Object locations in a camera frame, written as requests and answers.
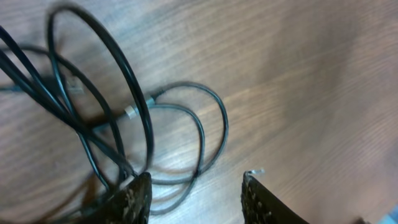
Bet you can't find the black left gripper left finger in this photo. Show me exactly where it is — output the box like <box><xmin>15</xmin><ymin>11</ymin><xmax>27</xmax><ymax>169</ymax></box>
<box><xmin>72</xmin><ymin>172</ymin><xmax>152</xmax><ymax>224</ymax></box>

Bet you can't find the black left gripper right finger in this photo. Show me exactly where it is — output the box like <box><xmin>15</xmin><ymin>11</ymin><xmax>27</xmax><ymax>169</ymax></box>
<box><xmin>241</xmin><ymin>170</ymin><xmax>308</xmax><ymax>224</ymax></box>

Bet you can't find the black usb cable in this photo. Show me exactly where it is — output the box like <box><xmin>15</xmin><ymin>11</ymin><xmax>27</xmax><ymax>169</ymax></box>
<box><xmin>0</xmin><ymin>2</ymin><xmax>156</xmax><ymax>194</ymax></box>
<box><xmin>90</xmin><ymin>81</ymin><xmax>229</xmax><ymax>216</ymax></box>

